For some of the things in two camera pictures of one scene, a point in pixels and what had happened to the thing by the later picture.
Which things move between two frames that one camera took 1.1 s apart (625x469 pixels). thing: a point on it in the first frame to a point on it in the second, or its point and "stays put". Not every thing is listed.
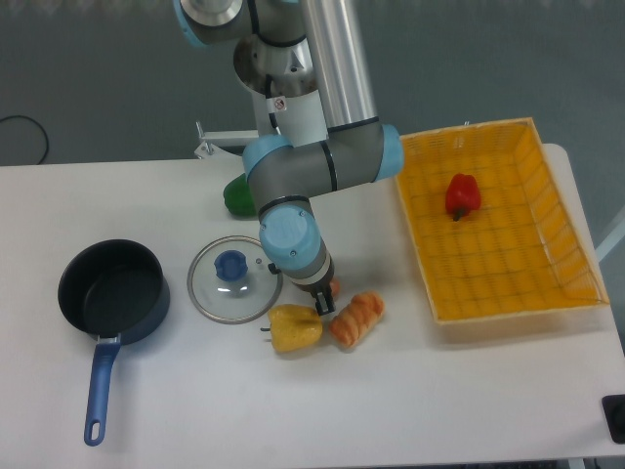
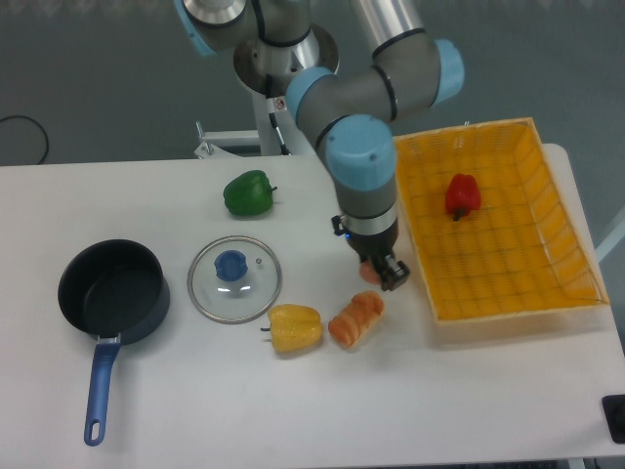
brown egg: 335,287 to 369,273
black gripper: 320,291 to 376,248
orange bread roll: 350,326 stays put
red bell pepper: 463,194 stays put
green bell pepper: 238,197 stays put
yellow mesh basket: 520,251 stays put
